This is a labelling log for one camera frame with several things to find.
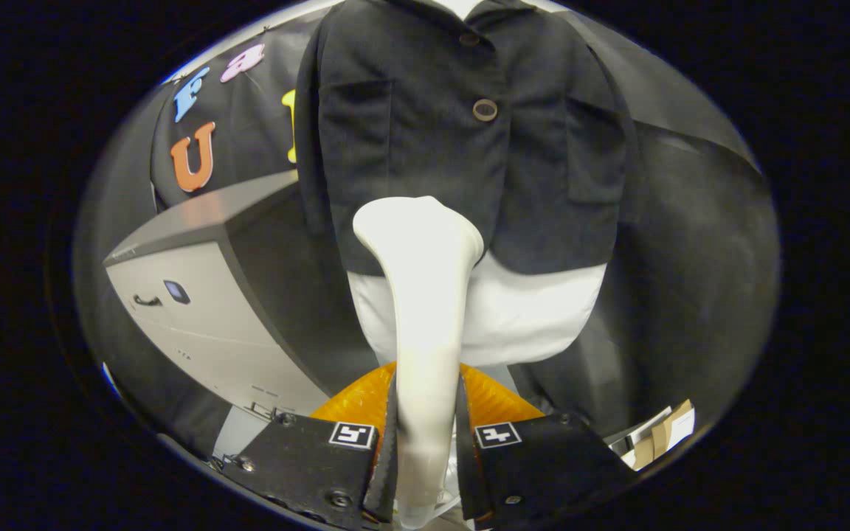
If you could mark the black jacket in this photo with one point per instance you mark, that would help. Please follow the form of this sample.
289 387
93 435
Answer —
410 147

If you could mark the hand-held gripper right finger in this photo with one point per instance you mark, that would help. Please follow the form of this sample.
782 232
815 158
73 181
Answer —
465 472

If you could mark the white mannequin torso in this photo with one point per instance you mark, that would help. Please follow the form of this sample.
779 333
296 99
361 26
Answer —
528 317

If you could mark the grey cabinet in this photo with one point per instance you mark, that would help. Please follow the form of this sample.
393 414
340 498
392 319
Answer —
196 317

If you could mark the black backdrop cloth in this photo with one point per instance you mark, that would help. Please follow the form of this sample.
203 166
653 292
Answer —
690 258

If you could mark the cardboard box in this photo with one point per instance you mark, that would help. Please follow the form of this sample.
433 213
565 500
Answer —
661 435

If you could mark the white garment steamer head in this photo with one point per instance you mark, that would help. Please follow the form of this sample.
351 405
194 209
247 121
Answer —
425 295

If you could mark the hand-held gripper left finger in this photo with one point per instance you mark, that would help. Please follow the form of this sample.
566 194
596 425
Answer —
389 472

